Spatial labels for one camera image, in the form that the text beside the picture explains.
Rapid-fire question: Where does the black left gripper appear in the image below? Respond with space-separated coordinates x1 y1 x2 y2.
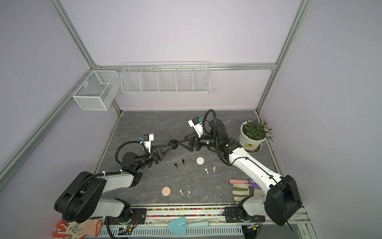
134 145 172 171

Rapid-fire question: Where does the black earbud charging case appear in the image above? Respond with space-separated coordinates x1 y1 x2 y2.
169 139 179 149

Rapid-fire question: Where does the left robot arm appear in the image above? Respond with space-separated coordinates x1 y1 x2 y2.
54 139 179 223

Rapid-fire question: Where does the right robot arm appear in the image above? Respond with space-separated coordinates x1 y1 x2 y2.
179 110 302 226

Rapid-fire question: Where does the white earbud charging case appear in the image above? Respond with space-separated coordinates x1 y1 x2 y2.
196 157 205 165

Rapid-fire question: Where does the pink earbud charging case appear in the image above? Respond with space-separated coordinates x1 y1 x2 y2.
161 186 171 197

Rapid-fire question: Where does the potted green plant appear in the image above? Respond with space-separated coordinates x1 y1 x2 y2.
238 120 273 153

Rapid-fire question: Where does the purple pink garden trowel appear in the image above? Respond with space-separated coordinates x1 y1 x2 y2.
229 179 261 189

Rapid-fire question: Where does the teal garden trowel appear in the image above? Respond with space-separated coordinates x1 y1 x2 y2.
168 217 210 236

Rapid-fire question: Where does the white mesh box basket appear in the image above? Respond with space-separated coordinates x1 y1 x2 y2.
73 70 121 111

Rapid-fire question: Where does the red white work glove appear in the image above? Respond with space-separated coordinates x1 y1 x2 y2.
52 220 102 239

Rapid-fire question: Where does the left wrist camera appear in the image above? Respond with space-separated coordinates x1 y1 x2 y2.
140 133 154 151

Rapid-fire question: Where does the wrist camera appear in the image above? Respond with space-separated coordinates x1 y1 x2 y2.
188 117 204 137
140 133 154 151

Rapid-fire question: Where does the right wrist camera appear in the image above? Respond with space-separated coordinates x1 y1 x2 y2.
188 117 204 137

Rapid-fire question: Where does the white wire shelf basket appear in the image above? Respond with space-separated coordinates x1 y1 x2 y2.
120 62 211 94

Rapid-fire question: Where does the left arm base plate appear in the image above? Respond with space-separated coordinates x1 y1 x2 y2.
107 208 147 225

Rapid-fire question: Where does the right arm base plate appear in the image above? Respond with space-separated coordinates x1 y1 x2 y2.
222 206 266 223

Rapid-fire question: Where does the white slotted cable duct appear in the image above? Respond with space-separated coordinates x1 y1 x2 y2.
99 225 244 238

